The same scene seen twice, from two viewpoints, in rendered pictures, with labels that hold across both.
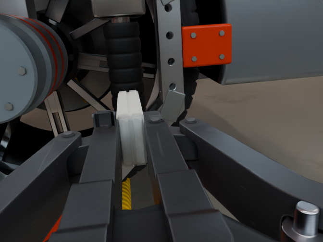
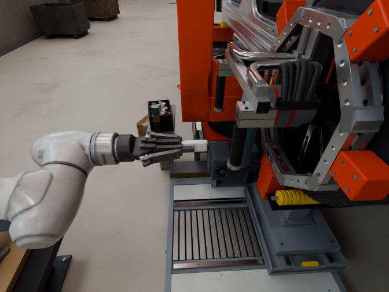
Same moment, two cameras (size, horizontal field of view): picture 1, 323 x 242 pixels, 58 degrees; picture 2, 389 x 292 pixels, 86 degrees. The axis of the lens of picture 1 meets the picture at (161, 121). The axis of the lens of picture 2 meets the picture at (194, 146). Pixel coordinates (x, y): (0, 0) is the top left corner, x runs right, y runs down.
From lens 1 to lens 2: 0.56 m
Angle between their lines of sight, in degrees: 81
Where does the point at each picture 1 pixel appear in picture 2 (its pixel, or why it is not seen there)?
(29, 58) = not seen: hidden behind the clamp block
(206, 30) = (349, 165)
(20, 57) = not seen: hidden behind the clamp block
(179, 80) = (322, 174)
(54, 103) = (309, 132)
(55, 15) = (334, 91)
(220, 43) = (352, 182)
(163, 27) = (332, 141)
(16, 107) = not seen: hidden behind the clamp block
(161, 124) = (178, 146)
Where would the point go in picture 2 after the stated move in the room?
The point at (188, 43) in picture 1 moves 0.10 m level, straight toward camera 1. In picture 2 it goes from (337, 162) to (292, 157)
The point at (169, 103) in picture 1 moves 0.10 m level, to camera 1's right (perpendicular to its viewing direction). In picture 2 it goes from (312, 179) to (327, 211)
